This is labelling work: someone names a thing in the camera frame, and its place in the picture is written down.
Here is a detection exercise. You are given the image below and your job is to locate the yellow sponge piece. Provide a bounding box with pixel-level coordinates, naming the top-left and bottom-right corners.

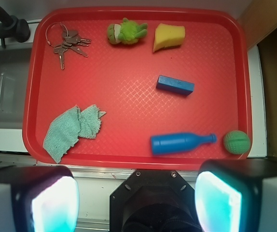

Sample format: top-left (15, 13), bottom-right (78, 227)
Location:
top-left (152, 23), bottom-right (186, 52)

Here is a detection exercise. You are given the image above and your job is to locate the green plush toy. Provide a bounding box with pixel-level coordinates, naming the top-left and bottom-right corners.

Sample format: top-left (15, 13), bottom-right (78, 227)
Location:
top-left (107, 17), bottom-right (148, 45)

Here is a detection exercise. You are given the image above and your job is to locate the blue rectangular block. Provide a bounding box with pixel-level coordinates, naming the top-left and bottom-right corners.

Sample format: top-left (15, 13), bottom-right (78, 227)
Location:
top-left (156, 75), bottom-right (194, 96)

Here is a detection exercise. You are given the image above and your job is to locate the grey sink basin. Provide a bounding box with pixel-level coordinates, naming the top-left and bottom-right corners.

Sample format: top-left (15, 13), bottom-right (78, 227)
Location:
top-left (0, 43), bottom-right (32, 129)

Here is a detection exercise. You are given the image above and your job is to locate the black faucet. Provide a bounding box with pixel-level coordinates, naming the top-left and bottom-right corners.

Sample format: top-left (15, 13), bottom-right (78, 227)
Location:
top-left (0, 7), bottom-right (31, 48)

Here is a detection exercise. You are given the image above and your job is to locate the bunch of metal keys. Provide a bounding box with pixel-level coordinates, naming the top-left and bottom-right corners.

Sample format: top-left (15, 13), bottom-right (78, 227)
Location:
top-left (45, 22), bottom-right (92, 70)

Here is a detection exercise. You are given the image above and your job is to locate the green textured ball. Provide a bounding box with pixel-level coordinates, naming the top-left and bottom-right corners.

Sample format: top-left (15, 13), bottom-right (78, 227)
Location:
top-left (223, 130), bottom-right (251, 155)

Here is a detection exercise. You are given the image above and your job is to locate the light blue-green cloth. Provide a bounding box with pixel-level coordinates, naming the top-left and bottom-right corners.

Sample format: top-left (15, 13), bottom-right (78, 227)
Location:
top-left (43, 104), bottom-right (106, 163)

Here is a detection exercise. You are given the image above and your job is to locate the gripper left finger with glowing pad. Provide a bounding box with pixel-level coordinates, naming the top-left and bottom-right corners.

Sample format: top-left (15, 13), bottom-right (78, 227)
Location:
top-left (0, 165), bottom-right (79, 232)

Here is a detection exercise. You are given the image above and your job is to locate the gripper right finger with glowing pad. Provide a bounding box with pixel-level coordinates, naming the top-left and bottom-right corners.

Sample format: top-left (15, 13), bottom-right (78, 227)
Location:
top-left (195, 159), bottom-right (277, 232)

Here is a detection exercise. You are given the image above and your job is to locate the blue plastic bottle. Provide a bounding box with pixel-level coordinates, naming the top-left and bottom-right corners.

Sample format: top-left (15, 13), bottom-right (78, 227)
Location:
top-left (151, 132), bottom-right (217, 155)

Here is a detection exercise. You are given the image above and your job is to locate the red plastic tray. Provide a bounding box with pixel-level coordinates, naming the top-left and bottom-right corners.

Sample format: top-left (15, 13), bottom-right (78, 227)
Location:
top-left (23, 7), bottom-right (252, 171)

